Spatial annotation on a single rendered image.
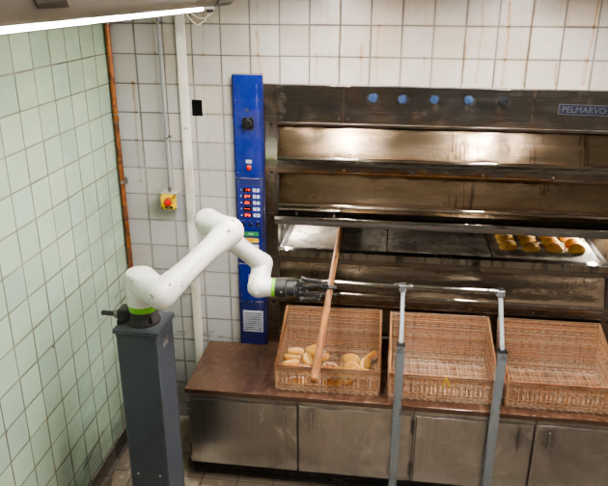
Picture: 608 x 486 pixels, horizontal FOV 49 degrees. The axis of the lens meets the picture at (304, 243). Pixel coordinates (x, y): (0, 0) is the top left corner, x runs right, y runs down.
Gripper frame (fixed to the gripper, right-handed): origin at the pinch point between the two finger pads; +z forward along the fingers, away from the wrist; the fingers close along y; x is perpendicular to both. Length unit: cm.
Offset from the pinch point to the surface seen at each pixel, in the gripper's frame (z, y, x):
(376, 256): 23, 2, -54
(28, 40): -125, -116, 21
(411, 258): 42, 3, -53
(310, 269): -15, 14, -56
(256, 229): -45, -11, -52
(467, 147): 66, -61, -53
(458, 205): 64, -30, -51
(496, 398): 84, 50, 7
